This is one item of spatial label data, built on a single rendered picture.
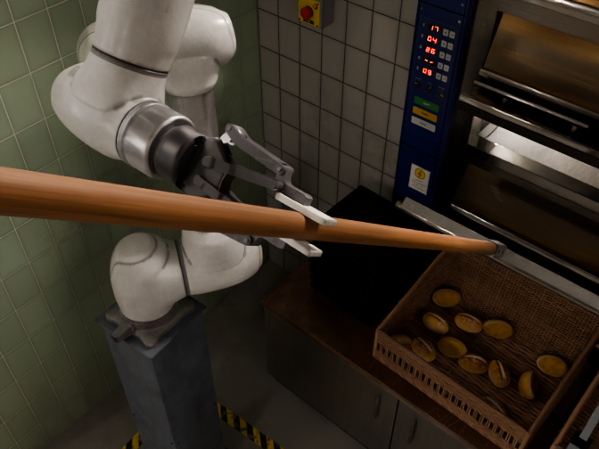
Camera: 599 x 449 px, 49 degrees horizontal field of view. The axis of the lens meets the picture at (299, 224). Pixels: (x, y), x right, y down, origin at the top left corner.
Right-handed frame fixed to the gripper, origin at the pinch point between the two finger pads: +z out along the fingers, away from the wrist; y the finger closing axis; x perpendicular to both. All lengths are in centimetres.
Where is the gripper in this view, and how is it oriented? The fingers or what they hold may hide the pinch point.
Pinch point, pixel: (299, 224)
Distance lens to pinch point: 74.5
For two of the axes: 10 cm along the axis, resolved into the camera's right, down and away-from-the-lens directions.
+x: -4.8, -0.5, -8.8
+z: 7.7, 4.5, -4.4
